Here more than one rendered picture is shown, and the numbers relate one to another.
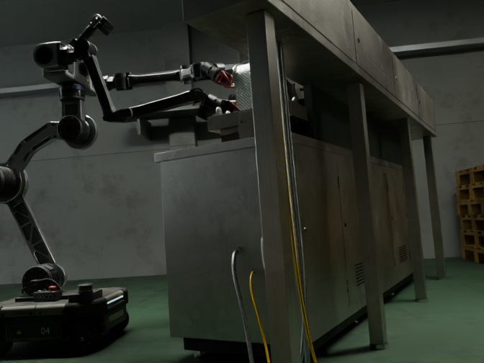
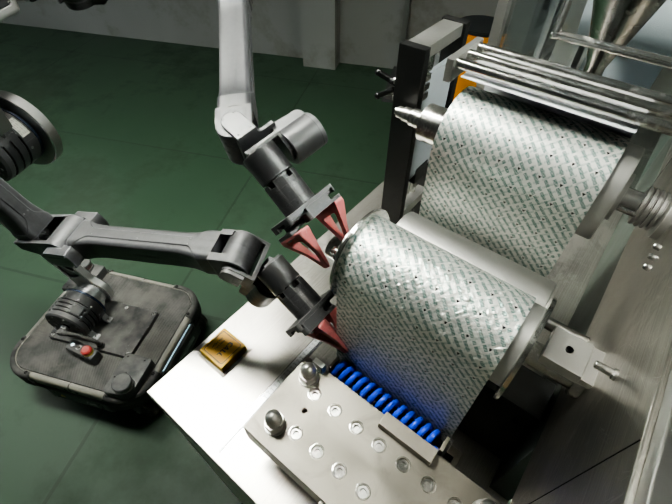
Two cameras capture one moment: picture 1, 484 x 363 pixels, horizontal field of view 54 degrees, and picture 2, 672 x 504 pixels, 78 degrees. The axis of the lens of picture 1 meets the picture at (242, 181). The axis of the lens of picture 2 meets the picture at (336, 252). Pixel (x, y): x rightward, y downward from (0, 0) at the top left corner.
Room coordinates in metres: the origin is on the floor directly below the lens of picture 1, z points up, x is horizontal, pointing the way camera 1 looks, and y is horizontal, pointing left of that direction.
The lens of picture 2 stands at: (1.82, -0.05, 1.72)
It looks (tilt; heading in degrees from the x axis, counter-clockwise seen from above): 49 degrees down; 9
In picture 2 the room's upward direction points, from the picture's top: straight up
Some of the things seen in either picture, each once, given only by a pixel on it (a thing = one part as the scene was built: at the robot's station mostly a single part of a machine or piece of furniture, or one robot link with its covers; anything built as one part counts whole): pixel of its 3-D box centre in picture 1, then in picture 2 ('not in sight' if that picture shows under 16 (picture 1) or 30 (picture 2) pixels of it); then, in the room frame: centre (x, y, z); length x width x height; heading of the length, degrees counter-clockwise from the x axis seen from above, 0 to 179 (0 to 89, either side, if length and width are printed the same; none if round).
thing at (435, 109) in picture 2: not in sight; (440, 127); (2.46, -0.13, 1.34); 0.06 x 0.06 x 0.06; 60
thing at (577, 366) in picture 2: not in sight; (572, 356); (2.08, -0.29, 1.28); 0.06 x 0.05 x 0.02; 60
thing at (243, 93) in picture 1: (258, 101); (395, 371); (2.12, -0.10, 1.10); 0.23 x 0.01 x 0.18; 60
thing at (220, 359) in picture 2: not in sight; (223, 349); (2.21, 0.25, 0.91); 0.07 x 0.07 x 0.02; 60
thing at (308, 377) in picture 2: not in sight; (308, 372); (2.12, 0.04, 1.05); 0.04 x 0.04 x 0.04
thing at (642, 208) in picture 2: not in sight; (642, 206); (2.30, -0.41, 1.34); 0.07 x 0.07 x 0.07; 60
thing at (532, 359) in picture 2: not in sight; (555, 366); (2.09, -0.28, 1.25); 0.07 x 0.04 x 0.04; 60
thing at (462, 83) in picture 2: not in sight; (473, 63); (5.15, -0.62, 0.28); 0.37 x 0.36 x 0.57; 84
